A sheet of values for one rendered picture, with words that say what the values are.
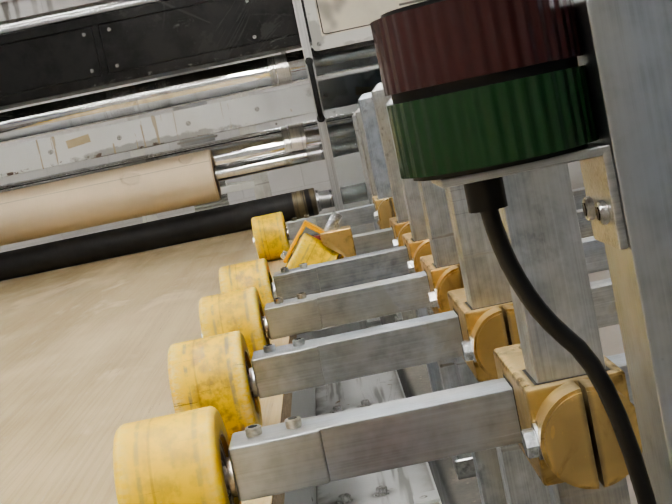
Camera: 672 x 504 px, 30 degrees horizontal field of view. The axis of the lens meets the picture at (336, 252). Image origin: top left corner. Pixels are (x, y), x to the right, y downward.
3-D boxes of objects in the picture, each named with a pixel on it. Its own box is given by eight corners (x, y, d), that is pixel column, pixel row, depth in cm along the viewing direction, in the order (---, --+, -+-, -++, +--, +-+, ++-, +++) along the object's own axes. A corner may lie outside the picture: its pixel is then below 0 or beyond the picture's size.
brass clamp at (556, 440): (601, 411, 73) (585, 328, 73) (665, 476, 60) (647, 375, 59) (498, 433, 73) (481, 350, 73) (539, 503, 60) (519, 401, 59)
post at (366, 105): (432, 363, 218) (377, 91, 213) (433, 367, 214) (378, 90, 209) (412, 367, 218) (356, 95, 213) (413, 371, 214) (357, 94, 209)
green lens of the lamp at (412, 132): (575, 136, 41) (563, 69, 40) (620, 139, 35) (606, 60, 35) (394, 174, 41) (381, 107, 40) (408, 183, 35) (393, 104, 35)
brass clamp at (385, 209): (407, 217, 223) (402, 190, 222) (414, 224, 209) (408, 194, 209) (373, 224, 223) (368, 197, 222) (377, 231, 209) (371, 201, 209)
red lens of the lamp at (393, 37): (561, 60, 40) (548, -8, 40) (604, 49, 34) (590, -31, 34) (379, 98, 40) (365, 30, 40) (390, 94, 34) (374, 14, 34)
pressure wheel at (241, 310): (253, 269, 119) (259, 323, 112) (269, 331, 124) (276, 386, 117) (191, 282, 119) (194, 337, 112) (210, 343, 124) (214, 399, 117)
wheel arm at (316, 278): (672, 216, 145) (666, 185, 144) (681, 219, 141) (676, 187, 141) (248, 304, 145) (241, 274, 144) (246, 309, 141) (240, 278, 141)
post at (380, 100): (467, 433, 168) (396, 80, 163) (470, 440, 165) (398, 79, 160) (441, 438, 168) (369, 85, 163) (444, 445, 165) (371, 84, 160)
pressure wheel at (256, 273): (274, 311, 138) (283, 336, 145) (262, 246, 141) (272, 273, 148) (221, 322, 138) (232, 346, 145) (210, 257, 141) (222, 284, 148)
